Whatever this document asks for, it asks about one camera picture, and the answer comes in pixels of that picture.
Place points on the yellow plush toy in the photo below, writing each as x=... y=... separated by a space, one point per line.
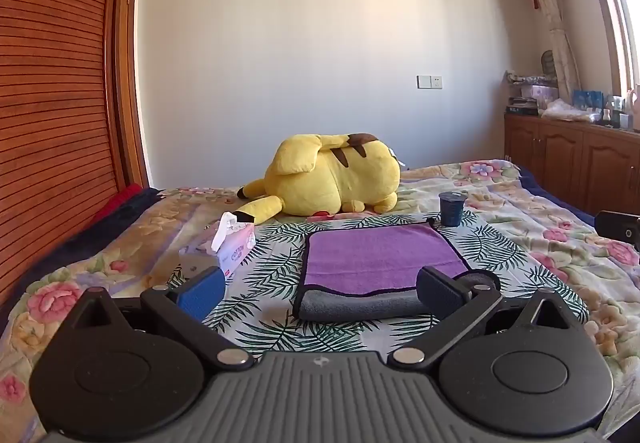
x=330 y=175

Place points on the pink tissue box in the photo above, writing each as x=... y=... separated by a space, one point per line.
x=227 y=248

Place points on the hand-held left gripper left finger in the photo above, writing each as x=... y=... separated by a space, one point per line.
x=202 y=294

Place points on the leaf print bed sheet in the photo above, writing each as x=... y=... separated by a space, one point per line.
x=270 y=268

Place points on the purple and grey towel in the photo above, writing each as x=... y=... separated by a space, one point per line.
x=380 y=253

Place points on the wooden cabinet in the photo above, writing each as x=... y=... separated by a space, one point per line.
x=570 y=155

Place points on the wooden slatted wardrobe door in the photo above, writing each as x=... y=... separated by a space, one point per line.
x=50 y=113

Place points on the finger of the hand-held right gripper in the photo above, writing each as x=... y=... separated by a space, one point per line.
x=616 y=225

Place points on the stack of boxes and books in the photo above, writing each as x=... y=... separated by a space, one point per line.
x=530 y=93

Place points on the beige patterned curtain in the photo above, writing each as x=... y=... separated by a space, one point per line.
x=547 y=8

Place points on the window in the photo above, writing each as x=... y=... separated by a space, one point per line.
x=622 y=8

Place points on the dark blue blanket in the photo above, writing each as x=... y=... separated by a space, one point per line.
x=70 y=238

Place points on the dark blue cup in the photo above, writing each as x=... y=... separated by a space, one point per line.
x=452 y=209

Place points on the red cloth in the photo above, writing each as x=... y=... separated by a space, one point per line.
x=117 y=202

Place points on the pink jug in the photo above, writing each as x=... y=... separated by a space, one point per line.
x=634 y=99

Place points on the blue box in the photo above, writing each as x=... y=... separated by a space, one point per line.
x=587 y=99

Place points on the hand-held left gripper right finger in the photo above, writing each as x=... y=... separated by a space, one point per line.
x=440 y=294

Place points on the white wall socket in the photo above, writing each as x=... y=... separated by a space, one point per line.
x=430 y=82

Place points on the clear plastic bag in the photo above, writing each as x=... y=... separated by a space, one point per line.
x=570 y=110

